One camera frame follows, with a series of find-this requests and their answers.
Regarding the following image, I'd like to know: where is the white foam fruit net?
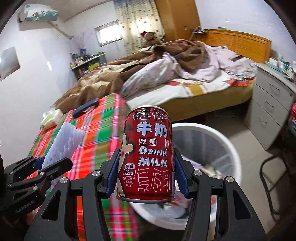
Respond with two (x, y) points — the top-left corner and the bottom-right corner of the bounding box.
(42, 122), (85, 169)

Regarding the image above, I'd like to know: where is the white round trash bin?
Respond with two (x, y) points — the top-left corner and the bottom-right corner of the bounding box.
(131, 123), (242, 230)

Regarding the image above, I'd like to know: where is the left hand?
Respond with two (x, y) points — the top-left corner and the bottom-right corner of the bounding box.
(1, 205), (33, 240)

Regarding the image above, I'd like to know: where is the black metal chair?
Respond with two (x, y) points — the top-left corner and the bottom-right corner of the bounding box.
(259, 149), (295, 219)

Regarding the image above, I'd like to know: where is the tissue pack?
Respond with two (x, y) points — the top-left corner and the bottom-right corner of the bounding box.
(41, 108), (63, 130)

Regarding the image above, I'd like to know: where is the plaid red green tablecloth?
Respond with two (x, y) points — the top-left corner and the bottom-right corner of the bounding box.
(29, 94), (140, 240)

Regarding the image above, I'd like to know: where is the brown blanket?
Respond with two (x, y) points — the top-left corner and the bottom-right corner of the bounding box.
(54, 39), (205, 113)

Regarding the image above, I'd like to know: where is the cluttered shelf desk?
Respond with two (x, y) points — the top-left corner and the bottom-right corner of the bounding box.
(70, 52), (106, 80)

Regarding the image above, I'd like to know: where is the grey drawer nightstand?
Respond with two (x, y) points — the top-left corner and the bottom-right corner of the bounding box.
(244, 63), (295, 150)

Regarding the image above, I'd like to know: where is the bed with wooden headboard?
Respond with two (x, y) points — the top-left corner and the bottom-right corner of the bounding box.
(125, 29), (271, 121)

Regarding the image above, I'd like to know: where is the light floral duvet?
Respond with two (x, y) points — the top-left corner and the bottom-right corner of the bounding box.
(120, 45), (256, 97)

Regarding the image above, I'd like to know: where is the window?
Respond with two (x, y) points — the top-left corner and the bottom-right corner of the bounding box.
(95, 21), (123, 47)

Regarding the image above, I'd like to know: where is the teddy bear with santa hat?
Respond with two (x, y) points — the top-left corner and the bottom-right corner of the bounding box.
(140, 31), (161, 47)

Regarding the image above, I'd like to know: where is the patterned curtain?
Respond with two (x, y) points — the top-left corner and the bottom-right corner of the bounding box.
(113, 0), (165, 54)

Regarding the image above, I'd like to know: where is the wooden wardrobe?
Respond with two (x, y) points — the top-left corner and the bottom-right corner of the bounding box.
(154, 0), (200, 42)

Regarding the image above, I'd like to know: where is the silver wall panel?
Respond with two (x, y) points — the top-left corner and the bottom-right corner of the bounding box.
(0, 47), (20, 81)

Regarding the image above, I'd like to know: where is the wall air conditioner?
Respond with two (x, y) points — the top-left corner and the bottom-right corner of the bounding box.
(18, 4), (59, 23)

